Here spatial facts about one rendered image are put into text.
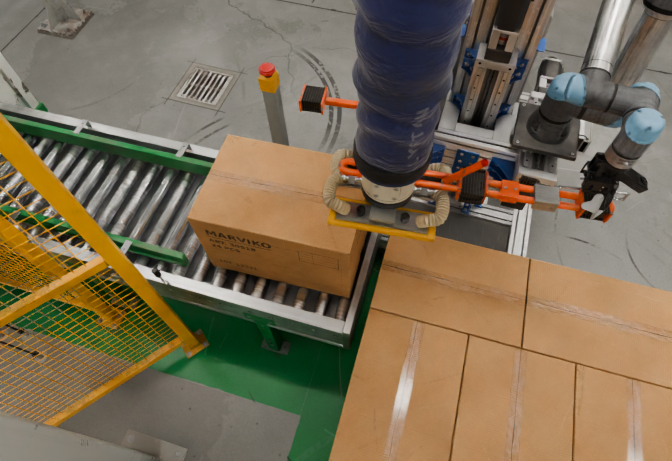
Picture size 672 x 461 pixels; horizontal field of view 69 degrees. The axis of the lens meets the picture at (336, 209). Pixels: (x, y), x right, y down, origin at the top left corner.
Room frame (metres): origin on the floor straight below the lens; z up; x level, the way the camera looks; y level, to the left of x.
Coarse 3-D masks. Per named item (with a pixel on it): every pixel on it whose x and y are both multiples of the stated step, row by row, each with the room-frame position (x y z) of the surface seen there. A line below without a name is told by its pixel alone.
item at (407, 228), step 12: (360, 204) 0.83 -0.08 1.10; (336, 216) 0.79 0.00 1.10; (348, 216) 0.79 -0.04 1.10; (360, 216) 0.79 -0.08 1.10; (396, 216) 0.78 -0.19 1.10; (408, 216) 0.77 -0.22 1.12; (360, 228) 0.75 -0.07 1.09; (372, 228) 0.75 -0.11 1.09; (384, 228) 0.75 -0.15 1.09; (396, 228) 0.74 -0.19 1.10; (408, 228) 0.74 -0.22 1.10; (420, 228) 0.74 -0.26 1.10; (432, 228) 0.74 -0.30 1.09; (432, 240) 0.70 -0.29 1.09
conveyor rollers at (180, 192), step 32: (0, 160) 1.56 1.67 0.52; (64, 160) 1.51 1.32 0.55; (128, 160) 1.52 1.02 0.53; (32, 192) 1.36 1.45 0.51; (96, 192) 1.32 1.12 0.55; (128, 192) 1.33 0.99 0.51; (160, 192) 1.30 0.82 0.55; (128, 224) 1.15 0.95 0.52; (160, 224) 1.12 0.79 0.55; (128, 256) 0.98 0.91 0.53; (192, 256) 0.97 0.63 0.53; (256, 288) 0.80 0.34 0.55; (288, 288) 0.80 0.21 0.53
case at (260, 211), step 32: (224, 160) 1.16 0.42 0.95; (256, 160) 1.15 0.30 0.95; (288, 160) 1.14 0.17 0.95; (320, 160) 1.14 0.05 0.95; (224, 192) 1.01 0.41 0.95; (256, 192) 1.00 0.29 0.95; (288, 192) 1.00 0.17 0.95; (320, 192) 0.99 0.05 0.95; (352, 192) 0.98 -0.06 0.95; (192, 224) 0.90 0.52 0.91; (224, 224) 0.87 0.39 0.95; (256, 224) 0.87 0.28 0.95; (288, 224) 0.86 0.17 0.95; (320, 224) 0.85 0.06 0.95; (224, 256) 0.88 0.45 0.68; (256, 256) 0.84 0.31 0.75; (288, 256) 0.80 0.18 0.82; (320, 256) 0.76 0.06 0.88; (352, 256) 0.77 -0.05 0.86; (320, 288) 0.77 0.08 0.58; (352, 288) 0.77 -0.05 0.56
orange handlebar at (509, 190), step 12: (348, 168) 0.90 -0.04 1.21; (420, 180) 0.84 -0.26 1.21; (456, 180) 0.84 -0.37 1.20; (492, 180) 0.83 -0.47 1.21; (504, 180) 0.82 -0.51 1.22; (492, 192) 0.78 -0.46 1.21; (504, 192) 0.78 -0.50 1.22; (516, 192) 0.78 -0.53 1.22; (528, 192) 0.79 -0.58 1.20; (564, 192) 0.77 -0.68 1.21; (564, 204) 0.73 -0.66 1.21; (576, 204) 0.73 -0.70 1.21; (612, 204) 0.73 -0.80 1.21
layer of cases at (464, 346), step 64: (384, 256) 0.92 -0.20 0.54; (448, 256) 0.91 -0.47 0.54; (512, 256) 0.89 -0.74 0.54; (384, 320) 0.64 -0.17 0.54; (448, 320) 0.63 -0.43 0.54; (512, 320) 0.61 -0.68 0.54; (576, 320) 0.60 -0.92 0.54; (640, 320) 0.59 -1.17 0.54; (384, 384) 0.39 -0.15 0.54; (448, 384) 0.38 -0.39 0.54; (512, 384) 0.37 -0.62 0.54; (576, 384) 0.36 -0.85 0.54; (640, 384) 0.35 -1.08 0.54; (384, 448) 0.18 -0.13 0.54; (448, 448) 0.17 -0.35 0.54; (512, 448) 0.16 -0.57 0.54; (576, 448) 0.15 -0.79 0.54; (640, 448) 0.15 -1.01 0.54
